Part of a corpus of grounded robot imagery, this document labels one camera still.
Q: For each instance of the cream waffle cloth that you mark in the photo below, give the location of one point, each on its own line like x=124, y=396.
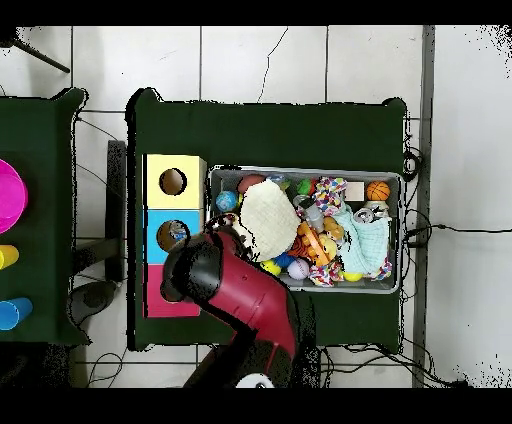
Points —
x=272, y=220

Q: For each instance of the blue and white plastic packet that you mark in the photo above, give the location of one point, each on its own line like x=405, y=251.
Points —
x=178, y=232

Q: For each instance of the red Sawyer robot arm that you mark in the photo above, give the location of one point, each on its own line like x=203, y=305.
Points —
x=248, y=296

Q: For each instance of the wooden box with three holes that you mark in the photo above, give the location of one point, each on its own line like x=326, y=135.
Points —
x=192, y=196

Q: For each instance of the clear mesh bin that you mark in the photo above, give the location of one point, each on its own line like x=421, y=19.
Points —
x=360, y=286

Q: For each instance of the brown toy football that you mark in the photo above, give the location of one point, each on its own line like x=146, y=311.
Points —
x=250, y=182

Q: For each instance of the blue globe ball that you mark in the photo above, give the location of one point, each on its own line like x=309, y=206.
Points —
x=226, y=201

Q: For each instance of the silver drink can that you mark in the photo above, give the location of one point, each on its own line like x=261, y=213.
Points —
x=363, y=216
x=299, y=199

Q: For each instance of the orange plastic toy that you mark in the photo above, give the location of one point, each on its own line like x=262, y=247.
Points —
x=314, y=244

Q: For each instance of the colourful spotted cloth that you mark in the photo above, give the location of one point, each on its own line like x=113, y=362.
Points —
x=330, y=192

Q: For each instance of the dark green table cloth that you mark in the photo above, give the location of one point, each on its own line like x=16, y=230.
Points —
x=40, y=160
x=272, y=132

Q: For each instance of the plain wooden block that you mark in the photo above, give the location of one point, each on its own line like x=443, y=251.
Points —
x=354, y=191

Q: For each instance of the mint green cloth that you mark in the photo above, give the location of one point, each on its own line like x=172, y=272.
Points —
x=368, y=244

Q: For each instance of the orange mini basketball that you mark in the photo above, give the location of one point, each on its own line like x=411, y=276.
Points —
x=378, y=190

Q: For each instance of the dark grey round base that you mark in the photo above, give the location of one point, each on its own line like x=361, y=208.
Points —
x=94, y=298

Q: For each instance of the pink bowl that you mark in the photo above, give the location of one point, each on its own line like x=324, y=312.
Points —
x=10, y=196

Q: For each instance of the yellow cup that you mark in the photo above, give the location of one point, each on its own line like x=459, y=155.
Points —
x=8, y=256

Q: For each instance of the blue cup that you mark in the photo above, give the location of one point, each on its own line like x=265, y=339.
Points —
x=14, y=314

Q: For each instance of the black tripod leg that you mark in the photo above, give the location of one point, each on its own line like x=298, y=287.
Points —
x=40, y=55

